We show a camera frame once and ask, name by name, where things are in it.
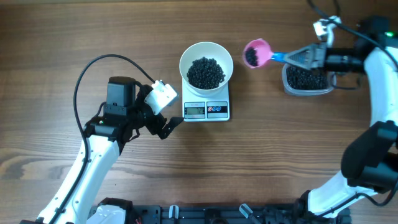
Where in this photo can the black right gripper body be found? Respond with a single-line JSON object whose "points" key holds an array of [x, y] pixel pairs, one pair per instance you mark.
{"points": [[321, 56]]}

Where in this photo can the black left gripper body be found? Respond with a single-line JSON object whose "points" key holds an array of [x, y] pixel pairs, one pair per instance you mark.
{"points": [[160, 127]]}

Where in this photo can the pink scoop blue handle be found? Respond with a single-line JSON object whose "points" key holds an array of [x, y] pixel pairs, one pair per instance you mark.
{"points": [[257, 53]]}

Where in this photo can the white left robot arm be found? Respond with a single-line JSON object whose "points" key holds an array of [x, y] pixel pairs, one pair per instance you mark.
{"points": [[129, 107]]}

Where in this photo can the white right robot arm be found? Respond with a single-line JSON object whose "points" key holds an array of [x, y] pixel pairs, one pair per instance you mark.
{"points": [[368, 167]]}

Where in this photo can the white digital kitchen scale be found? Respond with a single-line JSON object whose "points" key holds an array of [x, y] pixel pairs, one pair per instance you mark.
{"points": [[205, 105]]}

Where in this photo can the black beans in bowl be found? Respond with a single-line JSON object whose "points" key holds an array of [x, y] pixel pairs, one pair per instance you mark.
{"points": [[205, 74]]}

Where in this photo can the cream white bowl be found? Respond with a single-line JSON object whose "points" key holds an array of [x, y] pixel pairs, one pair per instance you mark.
{"points": [[208, 50]]}

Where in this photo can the black beans in container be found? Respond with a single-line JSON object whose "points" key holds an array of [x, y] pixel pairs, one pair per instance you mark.
{"points": [[301, 79]]}

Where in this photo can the clear plastic bean container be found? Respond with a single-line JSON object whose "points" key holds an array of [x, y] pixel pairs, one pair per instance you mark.
{"points": [[331, 80]]}

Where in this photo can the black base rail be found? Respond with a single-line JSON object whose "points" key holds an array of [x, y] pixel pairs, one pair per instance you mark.
{"points": [[224, 214]]}

